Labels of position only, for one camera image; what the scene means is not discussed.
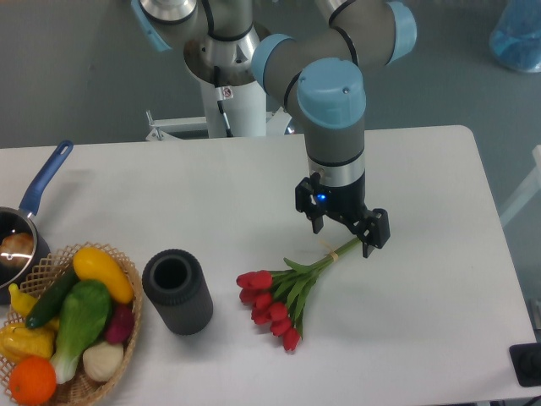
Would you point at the red tulip bouquet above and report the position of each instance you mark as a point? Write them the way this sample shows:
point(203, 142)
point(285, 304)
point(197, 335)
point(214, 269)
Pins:
point(278, 298)

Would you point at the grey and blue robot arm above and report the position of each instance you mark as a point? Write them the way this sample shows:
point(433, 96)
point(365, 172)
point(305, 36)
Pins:
point(319, 83)

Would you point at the white garlic bulb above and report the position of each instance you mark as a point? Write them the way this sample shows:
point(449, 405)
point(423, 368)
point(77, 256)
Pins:
point(102, 360)

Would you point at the white frame at right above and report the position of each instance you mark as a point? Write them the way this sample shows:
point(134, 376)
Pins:
point(523, 193)

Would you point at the orange fruit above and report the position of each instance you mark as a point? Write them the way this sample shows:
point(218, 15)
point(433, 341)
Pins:
point(32, 381)

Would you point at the yellow banana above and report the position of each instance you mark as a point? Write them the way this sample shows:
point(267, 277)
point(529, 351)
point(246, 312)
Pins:
point(21, 302)

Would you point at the blue handled saucepan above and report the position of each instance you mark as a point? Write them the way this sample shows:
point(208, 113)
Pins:
point(20, 220)

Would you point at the dark green cucumber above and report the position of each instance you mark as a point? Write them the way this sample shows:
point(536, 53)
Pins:
point(51, 301)

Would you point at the purple red onion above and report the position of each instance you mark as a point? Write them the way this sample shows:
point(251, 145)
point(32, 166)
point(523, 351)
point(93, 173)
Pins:
point(120, 326)

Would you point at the browned food in pan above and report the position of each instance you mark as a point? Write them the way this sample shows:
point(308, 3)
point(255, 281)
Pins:
point(16, 250)

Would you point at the blue plastic bag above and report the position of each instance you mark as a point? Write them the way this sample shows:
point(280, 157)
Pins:
point(515, 40)

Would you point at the black device at edge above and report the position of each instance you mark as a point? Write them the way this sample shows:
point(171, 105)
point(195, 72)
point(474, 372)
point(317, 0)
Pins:
point(526, 363)

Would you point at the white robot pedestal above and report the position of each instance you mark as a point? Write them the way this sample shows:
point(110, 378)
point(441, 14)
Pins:
point(235, 105)

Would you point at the yellow squash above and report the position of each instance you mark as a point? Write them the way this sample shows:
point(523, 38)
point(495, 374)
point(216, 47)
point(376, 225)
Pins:
point(93, 263)

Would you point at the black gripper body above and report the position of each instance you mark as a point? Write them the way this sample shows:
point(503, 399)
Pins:
point(344, 204)

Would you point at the green bok choy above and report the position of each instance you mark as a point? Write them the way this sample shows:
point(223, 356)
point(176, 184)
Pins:
point(83, 317)

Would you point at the dark grey ribbed vase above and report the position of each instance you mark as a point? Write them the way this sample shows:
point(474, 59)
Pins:
point(174, 283)

